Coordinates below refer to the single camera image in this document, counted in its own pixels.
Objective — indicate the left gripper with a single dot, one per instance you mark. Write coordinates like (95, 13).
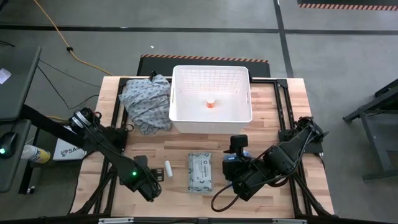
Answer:
(150, 190)

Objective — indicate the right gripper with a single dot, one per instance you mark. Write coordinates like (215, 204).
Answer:
(237, 168)

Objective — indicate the blue first aid kit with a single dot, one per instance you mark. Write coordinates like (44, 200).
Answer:
(228, 158)

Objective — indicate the small white plastic bottle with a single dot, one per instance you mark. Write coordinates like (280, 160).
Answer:
(168, 169)

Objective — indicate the grey blue-print wipes pack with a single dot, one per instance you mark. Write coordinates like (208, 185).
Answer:
(200, 171)

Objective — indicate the orange pill bottle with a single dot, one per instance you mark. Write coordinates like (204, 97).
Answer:
(211, 103)

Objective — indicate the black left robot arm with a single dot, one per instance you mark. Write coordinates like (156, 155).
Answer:
(109, 149)

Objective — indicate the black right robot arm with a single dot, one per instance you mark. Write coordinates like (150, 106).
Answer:
(286, 155)

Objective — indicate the white perforated plastic basket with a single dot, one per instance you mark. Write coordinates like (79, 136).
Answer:
(192, 118)

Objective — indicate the grey patterned cloth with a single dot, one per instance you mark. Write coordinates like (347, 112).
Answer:
(146, 102)

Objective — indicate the white printed cardboard box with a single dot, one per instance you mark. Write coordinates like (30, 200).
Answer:
(66, 152)

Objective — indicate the black hazard-striped mat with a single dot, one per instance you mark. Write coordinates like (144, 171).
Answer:
(342, 2)
(161, 65)

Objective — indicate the black desk support beam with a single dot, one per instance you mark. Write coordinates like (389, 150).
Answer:
(46, 124)

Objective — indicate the white yellow spray bottle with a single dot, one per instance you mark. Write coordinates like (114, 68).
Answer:
(35, 154)

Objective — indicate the black rig crossbar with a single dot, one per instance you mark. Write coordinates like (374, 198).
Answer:
(46, 221)

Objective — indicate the dark grey desk tray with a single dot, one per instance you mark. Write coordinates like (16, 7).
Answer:
(12, 174)

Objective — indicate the black metal cart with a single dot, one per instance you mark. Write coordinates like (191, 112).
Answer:
(374, 143)

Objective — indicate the black computer mouse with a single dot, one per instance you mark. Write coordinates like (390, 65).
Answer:
(7, 144)

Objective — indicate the dark grey desk top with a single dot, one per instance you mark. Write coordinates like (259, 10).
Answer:
(18, 93)

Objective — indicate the white paper sheet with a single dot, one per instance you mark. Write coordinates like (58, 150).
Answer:
(4, 75)

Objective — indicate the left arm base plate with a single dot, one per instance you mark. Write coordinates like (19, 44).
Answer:
(122, 146)

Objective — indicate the silver metal bracket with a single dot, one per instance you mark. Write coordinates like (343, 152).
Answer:
(115, 220)
(289, 221)

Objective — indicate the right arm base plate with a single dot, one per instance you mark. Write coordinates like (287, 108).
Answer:
(317, 148)

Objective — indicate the black aluminium rig frame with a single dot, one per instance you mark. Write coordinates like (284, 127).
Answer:
(281, 83)

